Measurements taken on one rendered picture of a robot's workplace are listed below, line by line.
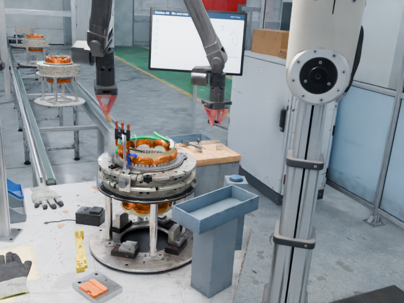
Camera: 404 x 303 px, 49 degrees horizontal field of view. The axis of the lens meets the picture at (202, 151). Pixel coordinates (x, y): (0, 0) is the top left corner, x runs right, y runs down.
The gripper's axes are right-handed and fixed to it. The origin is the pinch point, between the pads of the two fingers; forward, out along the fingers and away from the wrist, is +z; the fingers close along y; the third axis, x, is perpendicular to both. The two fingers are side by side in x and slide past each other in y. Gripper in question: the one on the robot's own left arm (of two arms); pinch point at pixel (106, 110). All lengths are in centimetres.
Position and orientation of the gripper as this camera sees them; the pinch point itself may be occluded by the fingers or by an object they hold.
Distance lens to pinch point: 145.7
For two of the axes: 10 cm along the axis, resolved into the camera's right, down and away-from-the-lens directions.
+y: 2.8, 4.2, -8.6
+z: -0.7, 9.1, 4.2
